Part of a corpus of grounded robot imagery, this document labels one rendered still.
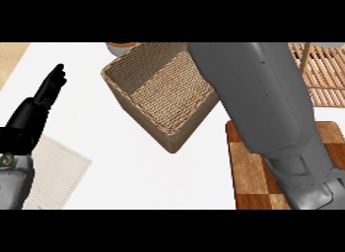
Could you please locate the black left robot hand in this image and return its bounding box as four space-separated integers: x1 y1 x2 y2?
0 63 68 157

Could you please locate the brown wicker basket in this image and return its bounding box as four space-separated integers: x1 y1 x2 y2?
101 42 221 155

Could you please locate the checkered wooden cutting board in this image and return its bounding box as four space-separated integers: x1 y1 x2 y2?
225 120 345 211

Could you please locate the beige placemat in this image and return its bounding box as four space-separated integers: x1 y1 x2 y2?
0 135 95 211

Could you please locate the grey bowl with orange rim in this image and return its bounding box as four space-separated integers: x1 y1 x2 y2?
105 42 141 57

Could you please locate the wooden slatted rack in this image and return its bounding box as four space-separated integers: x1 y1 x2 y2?
289 42 345 109

